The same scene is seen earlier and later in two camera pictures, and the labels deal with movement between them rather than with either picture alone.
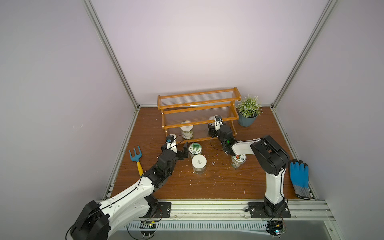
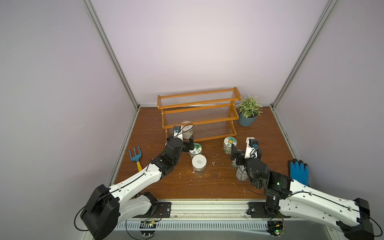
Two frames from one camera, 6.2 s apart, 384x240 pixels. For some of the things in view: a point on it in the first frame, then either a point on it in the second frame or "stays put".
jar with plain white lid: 199,163 stays put
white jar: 211,125 -> 241,173
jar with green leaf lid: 194,148 stays put
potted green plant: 248,109 stays put
